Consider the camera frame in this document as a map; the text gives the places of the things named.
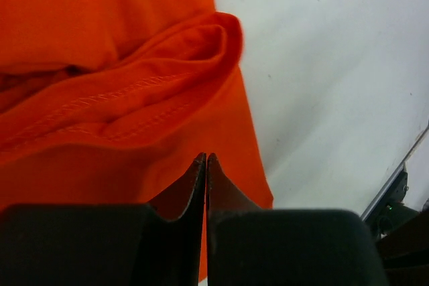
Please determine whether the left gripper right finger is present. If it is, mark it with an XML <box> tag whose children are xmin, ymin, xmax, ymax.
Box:
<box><xmin>206</xmin><ymin>154</ymin><xmax>388</xmax><ymax>285</ymax></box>

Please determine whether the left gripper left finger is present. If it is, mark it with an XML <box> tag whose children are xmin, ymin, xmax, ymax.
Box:
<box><xmin>1</xmin><ymin>153</ymin><xmax>206</xmax><ymax>285</ymax></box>

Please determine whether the orange t-shirt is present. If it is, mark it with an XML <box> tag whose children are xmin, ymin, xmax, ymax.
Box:
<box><xmin>0</xmin><ymin>0</ymin><xmax>274</xmax><ymax>282</ymax></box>

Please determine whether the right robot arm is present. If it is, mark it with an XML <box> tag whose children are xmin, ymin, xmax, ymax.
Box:
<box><xmin>365</xmin><ymin>170</ymin><xmax>428</xmax><ymax>285</ymax></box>

